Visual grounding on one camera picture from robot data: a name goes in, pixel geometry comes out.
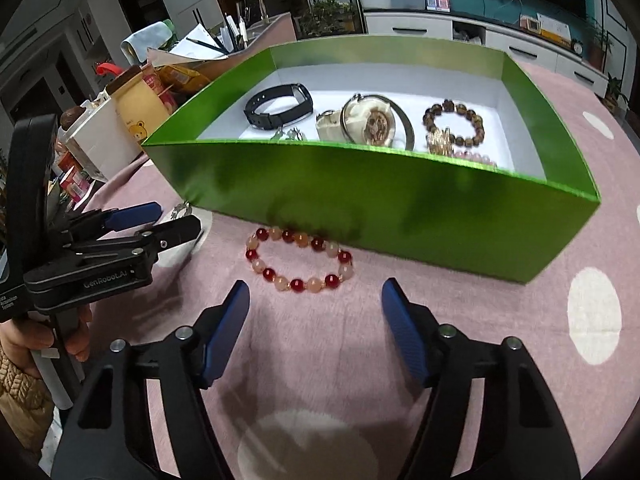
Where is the pale pink bead bracelet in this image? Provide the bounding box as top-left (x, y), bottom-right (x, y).
top-left (452, 149), bottom-right (498, 168)

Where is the pink polka dot tablecloth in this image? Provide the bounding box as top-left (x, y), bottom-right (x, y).
top-left (30, 55), bottom-right (640, 480)

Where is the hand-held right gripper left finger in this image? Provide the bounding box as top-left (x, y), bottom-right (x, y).
top-left (50, 280), bottom-right (251, 480)

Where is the person's left hand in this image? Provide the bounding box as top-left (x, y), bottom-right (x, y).
top-left (0, 304), bottom-right (94, 382)

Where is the yellow desk calendar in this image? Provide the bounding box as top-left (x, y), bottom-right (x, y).
top-left (536, 12), bottom-right (574, 44)

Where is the person's left forearm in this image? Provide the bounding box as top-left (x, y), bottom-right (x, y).
top-left (0, 345), bottom-right (57, 458)

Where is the white tv cabinet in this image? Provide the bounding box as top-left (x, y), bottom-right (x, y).
top-left (362, 7), bottom-right (612, 97)

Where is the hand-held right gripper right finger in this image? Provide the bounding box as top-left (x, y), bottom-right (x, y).
top-left (381, 277), bottom-right (608, 480)

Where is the white plastic drawer organizer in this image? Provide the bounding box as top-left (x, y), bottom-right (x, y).
top-left (57, 100), bottom-right (147, 184)

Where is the green cardboard box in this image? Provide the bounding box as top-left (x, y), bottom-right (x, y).
top-left (141, 35), bottom-right (601, 285)

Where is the orange snack packet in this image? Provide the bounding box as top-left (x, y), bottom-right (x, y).
top-left (156, 64), bottom-right (212, 95)

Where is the beige storage tray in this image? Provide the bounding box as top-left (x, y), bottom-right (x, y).
top-left (147, 10), bottom-right (299, 83)

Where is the black wristband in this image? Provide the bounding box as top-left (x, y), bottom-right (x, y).
top-left (244, 83), bottom-right (315, 129)

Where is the brown bead bracelet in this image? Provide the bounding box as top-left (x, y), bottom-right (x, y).
top-left (422, 101), bottom-right (486, 150)

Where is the white and green cloth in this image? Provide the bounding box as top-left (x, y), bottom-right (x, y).
top-left (120, 19), bottom-right (177, 62)

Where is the bear print paper bag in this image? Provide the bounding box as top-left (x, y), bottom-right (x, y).
top-left (106, 67), bottom-right (172, 150)

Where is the small potted plant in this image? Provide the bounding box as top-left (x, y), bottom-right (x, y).
top-left (604, 74), bottom-right (632, 107)

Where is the beige wrist watch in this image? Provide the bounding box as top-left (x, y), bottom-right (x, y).
top-left (316, 92), bottom-right (401, 148)

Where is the red and pink bead bracelet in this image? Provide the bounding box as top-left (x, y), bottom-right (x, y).
top-left (244, 227), bottom-right (356, 295)

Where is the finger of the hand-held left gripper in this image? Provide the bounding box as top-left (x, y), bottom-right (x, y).
top-left (60, 215), bottom-right (203, 263)
top-left (62, 201), bottom-right (163, 242)

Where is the leafy green plant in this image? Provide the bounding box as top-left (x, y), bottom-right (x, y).
top-left (299, 0), bottom-right (362, 39)

